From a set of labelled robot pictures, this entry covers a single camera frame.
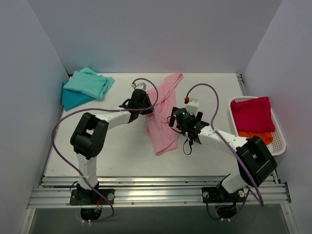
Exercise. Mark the mint green folded t-shirt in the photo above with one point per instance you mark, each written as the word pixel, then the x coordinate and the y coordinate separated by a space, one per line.
pixel 90 83

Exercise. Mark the aluminium rail frame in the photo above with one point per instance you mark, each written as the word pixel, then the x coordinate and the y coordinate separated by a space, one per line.
pixel 138 176

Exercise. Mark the teal blue folded t-shirt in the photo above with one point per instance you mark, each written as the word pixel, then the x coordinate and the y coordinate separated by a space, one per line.
pixel 71 99

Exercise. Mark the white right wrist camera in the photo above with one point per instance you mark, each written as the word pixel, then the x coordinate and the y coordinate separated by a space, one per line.
pixel 192 105

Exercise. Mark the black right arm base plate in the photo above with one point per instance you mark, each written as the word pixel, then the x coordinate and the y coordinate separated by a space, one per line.
pixel 220 195

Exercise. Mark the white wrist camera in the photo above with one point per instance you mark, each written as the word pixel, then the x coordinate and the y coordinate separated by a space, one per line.
pixel 140 86
pixel 192 105

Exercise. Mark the white plastic basket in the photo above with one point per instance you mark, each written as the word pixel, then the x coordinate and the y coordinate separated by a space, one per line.
pixel 274 140

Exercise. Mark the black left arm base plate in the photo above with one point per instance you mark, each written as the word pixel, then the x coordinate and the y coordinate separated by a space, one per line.
pixel 84 197

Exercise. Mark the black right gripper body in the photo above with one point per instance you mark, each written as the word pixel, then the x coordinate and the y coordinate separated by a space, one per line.
pixel 174 118

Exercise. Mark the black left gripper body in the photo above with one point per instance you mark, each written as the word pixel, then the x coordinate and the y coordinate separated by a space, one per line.
pixel 145 107

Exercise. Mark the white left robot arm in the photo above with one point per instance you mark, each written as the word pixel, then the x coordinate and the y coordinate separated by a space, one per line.
pixel 89 135

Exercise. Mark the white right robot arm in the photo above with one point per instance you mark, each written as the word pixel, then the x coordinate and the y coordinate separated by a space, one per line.
pixel 255 161

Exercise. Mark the pink t-shirt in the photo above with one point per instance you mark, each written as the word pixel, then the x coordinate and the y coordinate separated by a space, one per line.
pixel 163 137

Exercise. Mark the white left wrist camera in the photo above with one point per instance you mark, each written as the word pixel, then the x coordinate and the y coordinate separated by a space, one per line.
pixel 140 86

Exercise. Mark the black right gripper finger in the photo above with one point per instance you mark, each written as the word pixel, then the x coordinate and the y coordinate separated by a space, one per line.
pixel 198 117
pixel 171 120

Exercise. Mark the magenta t-shirt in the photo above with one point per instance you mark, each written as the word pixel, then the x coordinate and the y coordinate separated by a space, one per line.
pixel 253 115

